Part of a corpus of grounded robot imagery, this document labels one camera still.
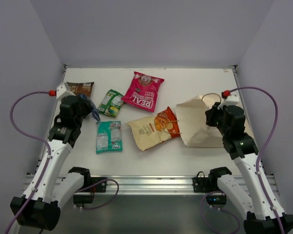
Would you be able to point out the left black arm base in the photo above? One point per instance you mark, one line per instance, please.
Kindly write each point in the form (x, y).
(100, 188)

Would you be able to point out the left black control box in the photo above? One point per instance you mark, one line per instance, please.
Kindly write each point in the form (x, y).
(83, 199)

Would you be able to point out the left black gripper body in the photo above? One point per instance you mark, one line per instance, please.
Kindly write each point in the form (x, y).
(85, 105)

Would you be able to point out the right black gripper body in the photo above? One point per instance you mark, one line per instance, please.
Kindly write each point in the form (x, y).
(216, 118)

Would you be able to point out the green snack packet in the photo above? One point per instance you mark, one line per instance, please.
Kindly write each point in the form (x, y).
(111, 103)

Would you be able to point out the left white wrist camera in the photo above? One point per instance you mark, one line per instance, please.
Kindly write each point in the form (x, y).
(62, 91)

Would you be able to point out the black control box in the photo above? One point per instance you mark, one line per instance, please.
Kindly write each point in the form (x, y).
(83, 199)
(218, 201)

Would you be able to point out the aluminium front rail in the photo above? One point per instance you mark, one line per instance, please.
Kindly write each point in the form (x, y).
(157, 185)

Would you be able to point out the yellow snack packet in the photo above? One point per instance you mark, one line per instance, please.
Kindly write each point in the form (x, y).
(155, 129)

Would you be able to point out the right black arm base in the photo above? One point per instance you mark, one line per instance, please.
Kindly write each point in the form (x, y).
(204, 183)

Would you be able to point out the blue potato chips packet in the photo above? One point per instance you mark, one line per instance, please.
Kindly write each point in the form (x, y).
(94, 111)

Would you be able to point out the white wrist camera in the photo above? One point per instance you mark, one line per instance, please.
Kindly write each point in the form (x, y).
(229, 98)
(62, 91)

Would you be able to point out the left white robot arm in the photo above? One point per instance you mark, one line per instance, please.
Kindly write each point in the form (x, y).
(41, 203)

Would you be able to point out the teal snack packet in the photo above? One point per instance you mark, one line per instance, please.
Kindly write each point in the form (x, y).
(109, 137)

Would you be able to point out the red snack packet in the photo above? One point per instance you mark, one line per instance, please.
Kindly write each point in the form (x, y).
(143, 91)

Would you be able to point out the right black control box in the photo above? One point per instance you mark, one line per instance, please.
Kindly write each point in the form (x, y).
(218, 201)

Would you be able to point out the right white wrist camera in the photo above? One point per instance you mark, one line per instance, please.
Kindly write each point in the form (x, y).
(229, 98)

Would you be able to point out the beige paper bag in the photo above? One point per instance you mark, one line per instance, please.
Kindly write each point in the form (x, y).
(194, 131)

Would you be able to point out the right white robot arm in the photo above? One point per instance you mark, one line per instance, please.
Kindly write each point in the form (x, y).
(258, 206)

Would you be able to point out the brown candy packet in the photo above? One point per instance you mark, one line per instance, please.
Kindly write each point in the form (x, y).
(81, 88)

